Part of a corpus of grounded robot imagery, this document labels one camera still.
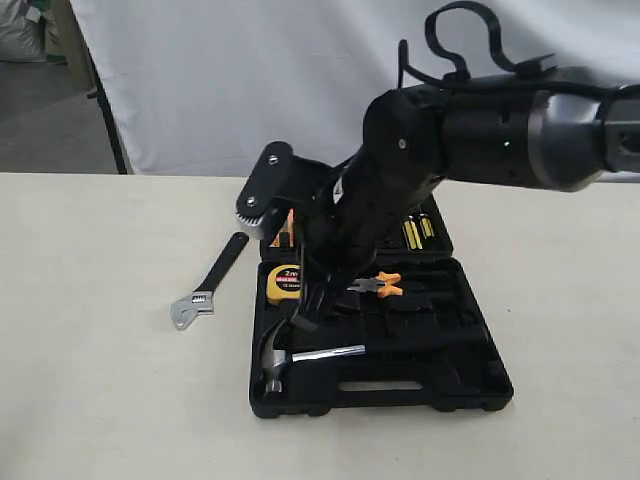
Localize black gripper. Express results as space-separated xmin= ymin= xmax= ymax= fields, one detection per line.
xmin=291 ymin=149 xmax=440 ymax=331

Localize adjustable wrench black handle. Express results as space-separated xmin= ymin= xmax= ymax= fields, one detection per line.
xmin=170 ymin=232 xmax=249 ymax=330

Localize black plastic tool case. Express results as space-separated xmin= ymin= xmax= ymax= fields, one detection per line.
xmin=249 ymin=198 xmax=514 ymax=418

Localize claw hammer black grip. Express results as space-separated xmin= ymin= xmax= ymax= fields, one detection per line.
xmin=259 ymin=321 xmax=494 ymax=396

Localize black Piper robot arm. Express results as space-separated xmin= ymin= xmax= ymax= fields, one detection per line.
xmin=292 ymin=77 xmax=639 ymax=331

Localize yellow tape measure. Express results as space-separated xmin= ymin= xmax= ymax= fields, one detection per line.
xmin=266 ymin=264 xmax=301 ymax=305

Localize orange utility knife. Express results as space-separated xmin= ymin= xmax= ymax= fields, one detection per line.
xmin=269 ymin=209 xmax=295 ymax=249

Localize long yellow black screwdriver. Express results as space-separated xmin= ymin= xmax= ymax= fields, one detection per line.
xmin=403 ymin=218 xmax=423 ymax=250

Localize short yellow black screwdriver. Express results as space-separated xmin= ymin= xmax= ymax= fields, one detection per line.
xmin=420 ymin=214 xmax=434 ymax=238

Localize white backdrop cloth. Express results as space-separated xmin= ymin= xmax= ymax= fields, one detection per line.
xmin=67 ymin=0 xmax=640 ymax=182

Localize black backdrop stand pole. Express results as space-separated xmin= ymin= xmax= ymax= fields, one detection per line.
xmin=66 ymin=1 xmax=129 ymax=175

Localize white sack in background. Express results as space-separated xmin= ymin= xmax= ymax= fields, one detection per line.
xmin=1 ymin=0 xmax=45 ymax=63

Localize orange handled pliers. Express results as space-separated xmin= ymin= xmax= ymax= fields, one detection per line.
xmin=347 ymin=271 xmax=404 ymax=298

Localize wrist camera with black bracket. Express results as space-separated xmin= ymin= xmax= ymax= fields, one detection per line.
xmin=236 ymin=141 xmax=332 ymax=242

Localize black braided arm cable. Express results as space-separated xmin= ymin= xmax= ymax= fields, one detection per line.
xmin=397 ymin=0 xmax=640 ymax=101

